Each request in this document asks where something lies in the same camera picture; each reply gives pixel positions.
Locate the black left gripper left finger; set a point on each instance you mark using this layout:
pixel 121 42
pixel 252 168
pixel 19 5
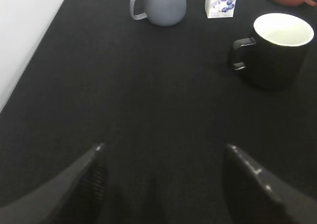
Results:
pixel 74 196

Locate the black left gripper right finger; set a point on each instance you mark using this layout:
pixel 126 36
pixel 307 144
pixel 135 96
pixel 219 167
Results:
pixel 254 195

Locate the black mug white inside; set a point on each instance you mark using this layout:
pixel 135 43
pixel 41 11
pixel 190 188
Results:
pixel 273 54

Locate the white blueberry milk carton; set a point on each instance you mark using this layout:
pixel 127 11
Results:
pixel 220 8

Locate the grey ceramic mug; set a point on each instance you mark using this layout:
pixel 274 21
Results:
pixel 161 12

